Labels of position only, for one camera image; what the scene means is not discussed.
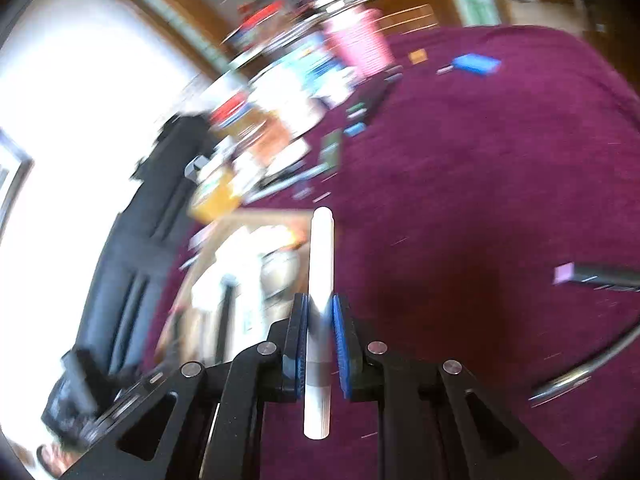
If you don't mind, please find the silver grey pen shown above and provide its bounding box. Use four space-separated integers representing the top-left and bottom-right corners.
243 162 330 205

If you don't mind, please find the blue lighter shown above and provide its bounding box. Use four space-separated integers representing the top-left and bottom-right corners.
451 53 501 76

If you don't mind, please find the black markers pair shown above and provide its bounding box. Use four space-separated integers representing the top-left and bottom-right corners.
343 65 404 136

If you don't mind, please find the blue white tissue pack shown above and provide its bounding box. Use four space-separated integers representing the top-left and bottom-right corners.
281 32 359 108

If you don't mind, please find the green marker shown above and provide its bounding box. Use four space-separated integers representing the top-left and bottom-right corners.
319 129 343 174

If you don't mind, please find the purple velvet tablecloth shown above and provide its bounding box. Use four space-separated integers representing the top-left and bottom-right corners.
144 23 640 480

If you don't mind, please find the black marker pink cap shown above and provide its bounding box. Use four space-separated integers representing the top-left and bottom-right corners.
553 262 640 292

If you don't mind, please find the white marker tube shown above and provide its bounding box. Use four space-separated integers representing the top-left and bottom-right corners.
304 207 334 440

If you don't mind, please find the pink knitted cup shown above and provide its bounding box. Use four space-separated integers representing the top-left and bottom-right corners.
322 6 395 77

